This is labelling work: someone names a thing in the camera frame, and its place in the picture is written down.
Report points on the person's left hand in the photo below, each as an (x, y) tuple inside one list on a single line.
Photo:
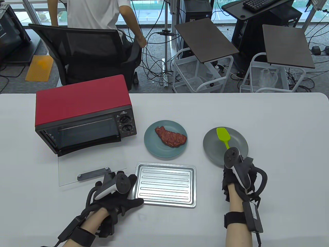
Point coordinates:
[(120, 203)]

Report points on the person's right hand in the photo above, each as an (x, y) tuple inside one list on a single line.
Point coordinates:
[(253, 177)]

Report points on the silver metal baking tray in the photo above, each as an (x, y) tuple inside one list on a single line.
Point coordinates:
[(164, 185)]

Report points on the green dessert spatula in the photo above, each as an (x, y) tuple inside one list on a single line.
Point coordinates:
[(222, 133)]

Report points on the brown grilled steak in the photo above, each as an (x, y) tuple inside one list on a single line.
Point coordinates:
[(171, 137)]

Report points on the red oven with glass door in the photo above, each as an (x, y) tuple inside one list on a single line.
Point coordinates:
[(77, 103)]

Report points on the black forearm band module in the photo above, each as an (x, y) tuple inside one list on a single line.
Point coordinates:
[(253, 216), (82, 236)]

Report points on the person's right forearm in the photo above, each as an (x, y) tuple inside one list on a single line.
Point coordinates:
[(237, 239)]

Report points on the grey round plate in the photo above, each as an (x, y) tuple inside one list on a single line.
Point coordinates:
[(212, 146)]

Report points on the teal round plate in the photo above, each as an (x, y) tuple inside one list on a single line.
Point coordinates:
[(156, 149)]

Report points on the clear plastic bag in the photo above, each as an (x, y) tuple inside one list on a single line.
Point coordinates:
[(268, 78)]

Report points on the white power strip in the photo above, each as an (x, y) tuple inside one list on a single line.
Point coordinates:
[(164, 74)]

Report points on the black mesh office chair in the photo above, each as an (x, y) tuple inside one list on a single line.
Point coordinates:
[(90, 51)]

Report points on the yellow floor mat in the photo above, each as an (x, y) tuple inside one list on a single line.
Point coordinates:
[(39, 68)]

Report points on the black standing desk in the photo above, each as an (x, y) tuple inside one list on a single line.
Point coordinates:
[(282, 15)]

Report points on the black keyboard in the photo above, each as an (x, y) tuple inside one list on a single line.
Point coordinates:
[(259, 5)]

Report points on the black computer tower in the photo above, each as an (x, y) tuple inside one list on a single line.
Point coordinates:
[(198, 10)]

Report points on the black equipment case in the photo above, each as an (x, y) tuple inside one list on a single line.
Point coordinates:
[(10, 33)]

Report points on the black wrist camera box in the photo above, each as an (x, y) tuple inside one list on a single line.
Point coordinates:
[(226, 193), (106, 230)]

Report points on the black camera on post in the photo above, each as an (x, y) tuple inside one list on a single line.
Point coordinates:
[(167, 33)]

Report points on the aluminium frame post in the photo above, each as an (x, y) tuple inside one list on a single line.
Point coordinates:
[(312, 15), (166, 15), (27, 5)]

